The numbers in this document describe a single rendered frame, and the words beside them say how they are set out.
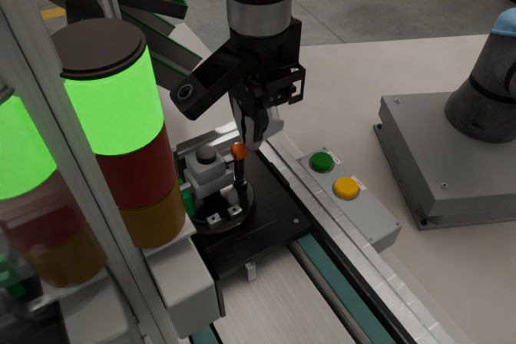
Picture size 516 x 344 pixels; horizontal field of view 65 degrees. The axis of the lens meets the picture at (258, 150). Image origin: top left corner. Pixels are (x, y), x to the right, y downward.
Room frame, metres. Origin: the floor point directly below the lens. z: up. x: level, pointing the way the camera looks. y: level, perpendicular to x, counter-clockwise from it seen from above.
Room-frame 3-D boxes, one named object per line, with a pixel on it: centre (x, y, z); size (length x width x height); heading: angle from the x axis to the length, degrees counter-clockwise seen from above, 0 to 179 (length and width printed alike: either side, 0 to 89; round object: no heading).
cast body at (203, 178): (0.39, 0.08, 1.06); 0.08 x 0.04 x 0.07; 122
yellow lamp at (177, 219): (0.17, 0.08, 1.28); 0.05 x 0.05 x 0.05
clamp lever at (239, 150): (0.42, 0.04, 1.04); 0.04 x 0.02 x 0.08; 121
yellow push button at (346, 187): (0.43, -0.15, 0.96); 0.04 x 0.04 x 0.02
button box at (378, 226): (0.43, -0.15, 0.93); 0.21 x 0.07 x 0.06; 31
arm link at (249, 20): (0.45, 0.00, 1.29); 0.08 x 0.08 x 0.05
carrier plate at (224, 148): (0.40, 0.08, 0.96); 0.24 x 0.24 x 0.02; 31
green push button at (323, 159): (0.49, -0.12, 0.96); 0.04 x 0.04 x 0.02
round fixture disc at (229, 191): (0.40, 0.08, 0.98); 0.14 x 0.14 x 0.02
